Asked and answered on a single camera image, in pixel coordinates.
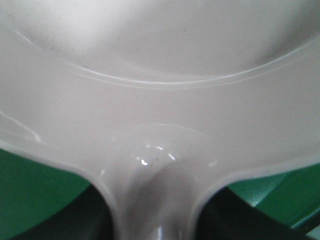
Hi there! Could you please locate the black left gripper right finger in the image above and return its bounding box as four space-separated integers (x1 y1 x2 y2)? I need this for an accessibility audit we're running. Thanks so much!
199 187 308 240

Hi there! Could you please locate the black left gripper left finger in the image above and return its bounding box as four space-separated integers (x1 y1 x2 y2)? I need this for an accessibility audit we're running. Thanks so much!
14 185 115 240

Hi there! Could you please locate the pink plastic dustpan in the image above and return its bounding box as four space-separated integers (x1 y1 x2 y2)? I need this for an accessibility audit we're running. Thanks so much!
0 0 320 240

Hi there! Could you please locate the green conveyor belt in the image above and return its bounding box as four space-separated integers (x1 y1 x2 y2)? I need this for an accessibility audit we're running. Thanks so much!
0 150 320 240

